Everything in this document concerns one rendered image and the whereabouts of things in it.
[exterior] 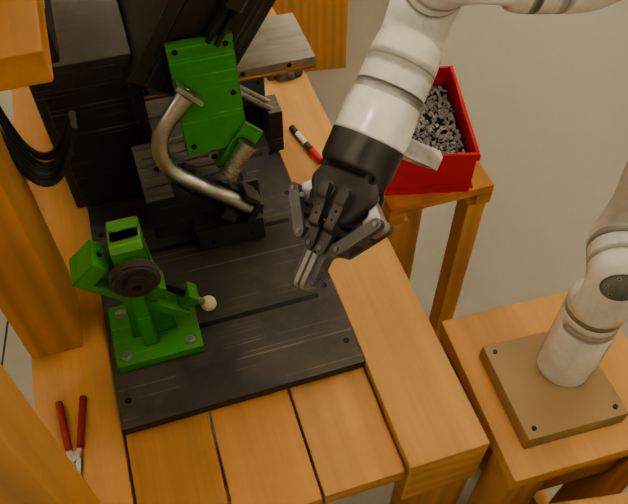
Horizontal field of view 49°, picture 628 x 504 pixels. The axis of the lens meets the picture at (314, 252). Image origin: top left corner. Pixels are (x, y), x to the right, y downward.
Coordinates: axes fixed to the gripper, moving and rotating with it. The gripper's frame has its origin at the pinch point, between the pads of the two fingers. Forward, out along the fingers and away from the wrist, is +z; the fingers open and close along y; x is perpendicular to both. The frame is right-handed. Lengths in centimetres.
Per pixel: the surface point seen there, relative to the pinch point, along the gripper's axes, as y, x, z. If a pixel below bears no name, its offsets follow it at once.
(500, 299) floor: -52, 172, 1
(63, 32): -78, 8, -15
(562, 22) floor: -120, 262, -132
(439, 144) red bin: -42, 80, -28
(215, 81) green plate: -55, 25, -18
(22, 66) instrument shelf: -28.2, -20.5, -7.2
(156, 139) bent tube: -58, 20, -5
